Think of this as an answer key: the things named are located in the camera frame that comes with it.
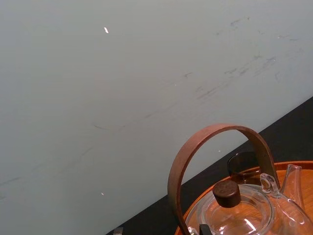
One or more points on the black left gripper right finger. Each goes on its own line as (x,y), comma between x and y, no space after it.
(205,230)

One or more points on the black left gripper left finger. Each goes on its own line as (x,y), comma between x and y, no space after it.
(118,231)

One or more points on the smoky dark drinking glass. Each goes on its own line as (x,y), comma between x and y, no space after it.
(240,162)

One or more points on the round orange wooden tray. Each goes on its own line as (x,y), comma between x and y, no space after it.
(281,167)

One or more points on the glass lid with dark knob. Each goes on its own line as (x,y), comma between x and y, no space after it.
(226,193)

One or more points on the black table cloth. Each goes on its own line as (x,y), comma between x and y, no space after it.
(286,137)

